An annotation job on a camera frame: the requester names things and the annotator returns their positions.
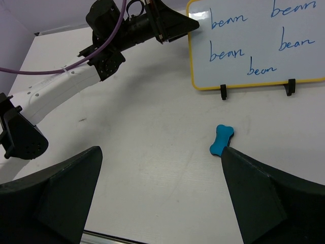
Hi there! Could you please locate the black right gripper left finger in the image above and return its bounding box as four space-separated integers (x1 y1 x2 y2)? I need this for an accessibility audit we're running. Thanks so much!
1 146 103 243

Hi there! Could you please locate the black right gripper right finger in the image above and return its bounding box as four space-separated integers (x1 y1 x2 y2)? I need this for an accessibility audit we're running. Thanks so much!
221 147 324 243

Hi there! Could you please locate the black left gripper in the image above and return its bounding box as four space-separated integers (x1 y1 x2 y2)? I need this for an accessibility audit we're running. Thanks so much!
144 0 200 44

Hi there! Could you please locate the yellow framed whiteboard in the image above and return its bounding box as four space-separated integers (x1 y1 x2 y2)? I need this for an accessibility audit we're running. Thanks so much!
186 1 324 90

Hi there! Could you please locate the blue bone shaped eraser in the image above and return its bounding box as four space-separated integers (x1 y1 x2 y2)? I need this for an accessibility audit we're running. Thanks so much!
209 125 235 157

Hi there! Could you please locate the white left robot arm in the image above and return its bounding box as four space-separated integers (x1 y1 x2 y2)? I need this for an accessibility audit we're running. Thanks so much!
1 1 200 161

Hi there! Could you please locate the aluminium front rail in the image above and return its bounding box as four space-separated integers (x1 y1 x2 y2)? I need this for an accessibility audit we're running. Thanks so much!
80 230 142 244

